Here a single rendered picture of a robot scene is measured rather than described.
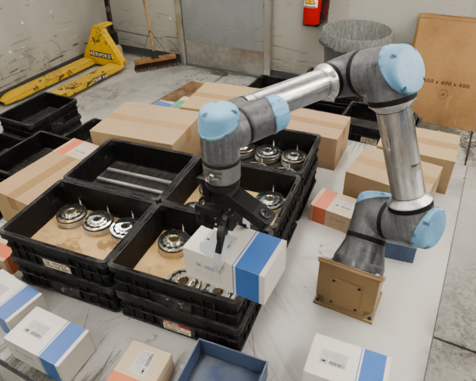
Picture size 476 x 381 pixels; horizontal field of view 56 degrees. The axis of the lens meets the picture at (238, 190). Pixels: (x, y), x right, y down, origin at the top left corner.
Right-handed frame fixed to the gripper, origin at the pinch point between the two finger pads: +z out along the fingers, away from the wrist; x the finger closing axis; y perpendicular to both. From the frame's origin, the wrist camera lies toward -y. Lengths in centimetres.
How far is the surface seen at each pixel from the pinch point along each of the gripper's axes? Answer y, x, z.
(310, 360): -19.4, -2.2, 32.0
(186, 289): 14.2, 1.7, 17.8
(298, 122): 25, -106, 25
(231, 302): 1.6, 0.4, 17.9
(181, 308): 16.9, 1.6, 27.1
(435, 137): -31, -118, 25
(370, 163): -12, -87, 25
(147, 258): 37.5, -10.2, 27.7
